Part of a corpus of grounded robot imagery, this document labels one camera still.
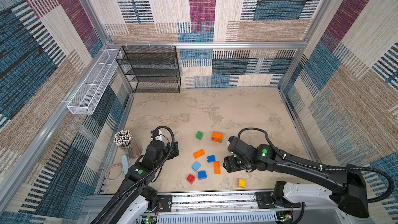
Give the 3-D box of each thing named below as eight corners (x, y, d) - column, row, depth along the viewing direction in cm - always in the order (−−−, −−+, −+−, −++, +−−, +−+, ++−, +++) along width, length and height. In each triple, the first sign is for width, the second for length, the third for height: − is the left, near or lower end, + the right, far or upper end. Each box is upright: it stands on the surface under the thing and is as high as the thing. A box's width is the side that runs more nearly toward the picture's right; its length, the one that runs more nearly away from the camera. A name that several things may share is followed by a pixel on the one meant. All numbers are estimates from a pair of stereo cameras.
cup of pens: (127, 159, 90) (111, 143, 75) (130, 146, 95) (116, 129, 79) (140, 159, 90) (127, 143, 75) (143, 146, 95) (132, 129, 79)
